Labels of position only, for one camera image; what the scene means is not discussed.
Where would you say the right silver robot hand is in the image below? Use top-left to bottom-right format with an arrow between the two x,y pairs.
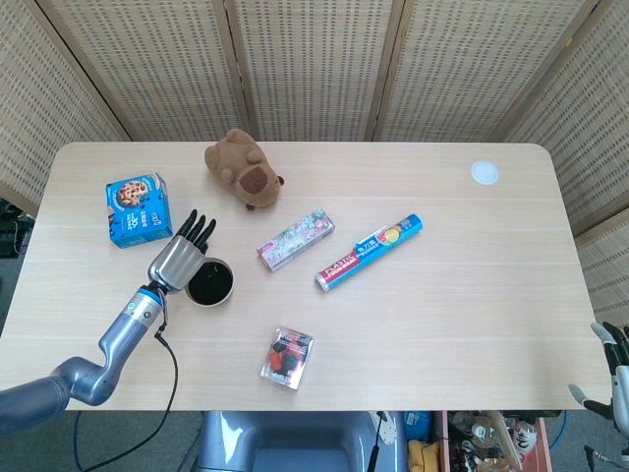
568,322 -> 629,420

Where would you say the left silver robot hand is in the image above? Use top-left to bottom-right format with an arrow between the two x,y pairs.
146,208 -> 218,295

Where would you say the white bowl of black coffee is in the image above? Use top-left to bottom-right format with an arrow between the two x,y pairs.
184,257 -> 236,309

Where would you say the clear box of capsules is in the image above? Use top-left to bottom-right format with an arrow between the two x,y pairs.
259,324 -> 315,391

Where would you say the blue cookie box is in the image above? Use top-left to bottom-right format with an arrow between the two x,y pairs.
105,171 -> 175,250

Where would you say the brown capybara plush toy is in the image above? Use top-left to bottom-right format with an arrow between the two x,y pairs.
203,128 -> 287,212

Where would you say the floral toothpaste box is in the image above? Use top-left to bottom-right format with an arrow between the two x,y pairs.
256,206 -> 337,274

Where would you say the red crate of clutter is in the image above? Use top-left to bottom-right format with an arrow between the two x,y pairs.
438,410 -> 552,472

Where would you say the blue food wrap roll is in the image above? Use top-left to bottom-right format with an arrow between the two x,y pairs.
314,212 -> 426,294

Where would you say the blue plastic item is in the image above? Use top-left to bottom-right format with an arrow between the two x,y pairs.
403,410 -> 434,440

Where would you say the yellow cloth item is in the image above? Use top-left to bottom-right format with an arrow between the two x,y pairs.
407,439 -> 444,472

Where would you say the grey robot torso base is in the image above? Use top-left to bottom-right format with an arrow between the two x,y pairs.
196,410 -> 409,472

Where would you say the woven rattan folding screen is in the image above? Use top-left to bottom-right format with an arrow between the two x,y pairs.
0,0 -> 629,321

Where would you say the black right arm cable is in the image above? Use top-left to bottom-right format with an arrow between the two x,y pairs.
582,443 -> 629,466

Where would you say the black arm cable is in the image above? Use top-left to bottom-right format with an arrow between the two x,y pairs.
72,302 -> 179,472
582,443 -> 629,466

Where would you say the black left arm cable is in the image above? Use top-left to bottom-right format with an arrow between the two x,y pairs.
72,302 -> 179,472

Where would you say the black cabled equipment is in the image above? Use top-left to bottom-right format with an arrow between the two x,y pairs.
0,198 -> 33,258

